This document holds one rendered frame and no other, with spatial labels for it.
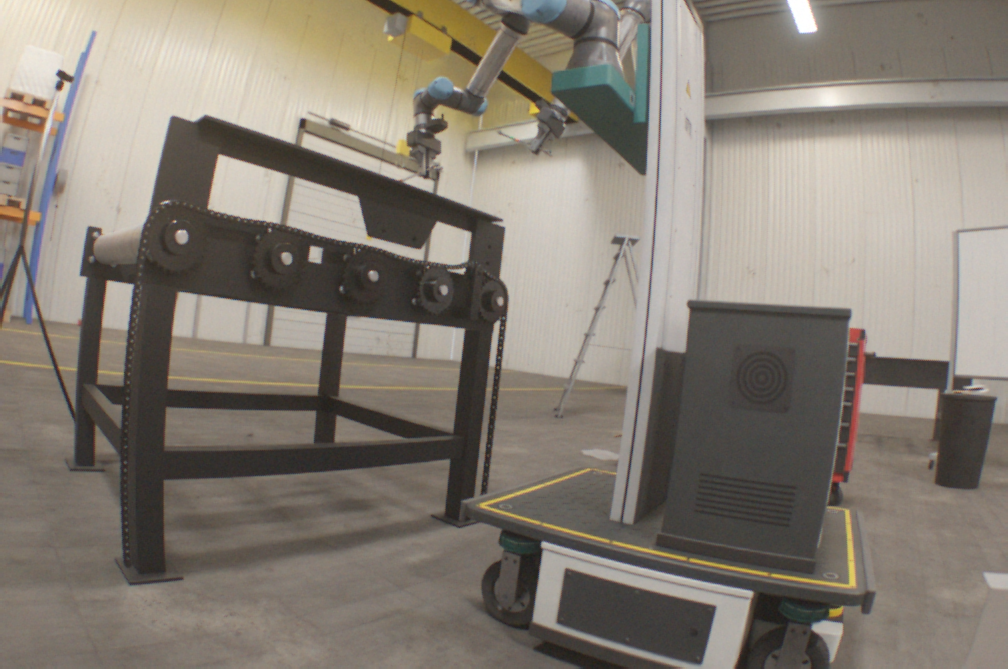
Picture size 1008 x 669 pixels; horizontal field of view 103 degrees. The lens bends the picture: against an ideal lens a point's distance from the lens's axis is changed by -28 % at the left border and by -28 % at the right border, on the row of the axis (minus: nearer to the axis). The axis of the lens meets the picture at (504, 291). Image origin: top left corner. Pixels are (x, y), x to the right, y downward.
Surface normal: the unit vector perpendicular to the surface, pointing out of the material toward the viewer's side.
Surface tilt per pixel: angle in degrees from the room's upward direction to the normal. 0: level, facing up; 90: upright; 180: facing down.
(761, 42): 90
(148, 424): 90
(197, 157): 90
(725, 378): 90
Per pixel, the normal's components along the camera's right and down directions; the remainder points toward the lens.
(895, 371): -0.58, -0.14
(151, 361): 0.78, 0.04
